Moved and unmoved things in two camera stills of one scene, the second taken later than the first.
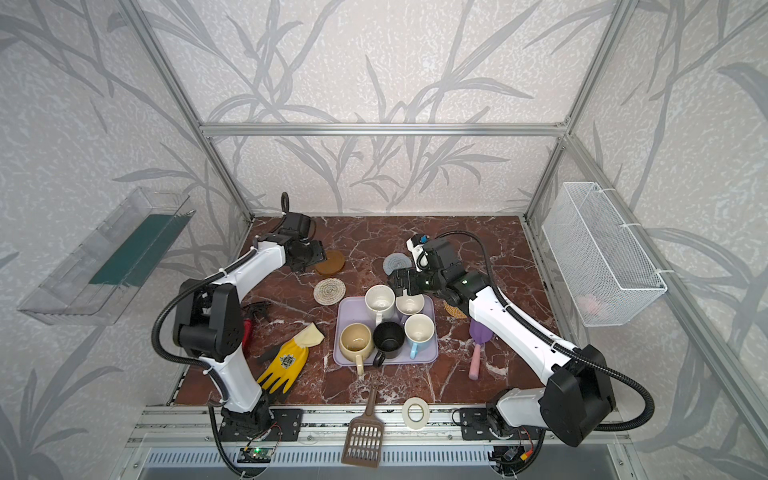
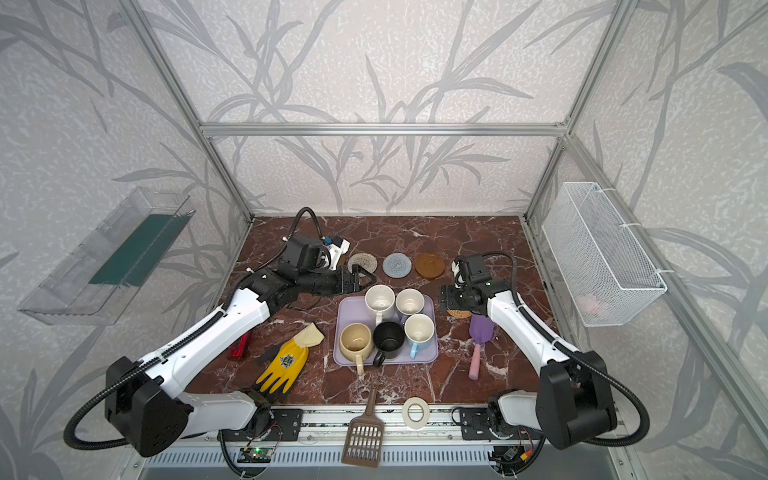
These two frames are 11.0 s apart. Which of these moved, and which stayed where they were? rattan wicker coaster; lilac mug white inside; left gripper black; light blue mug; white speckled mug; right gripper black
Moved: right gripper black; left gripper black
Stayed: rattan wicker coaster; light blue mug; lilac mug white inside; white speckled mug
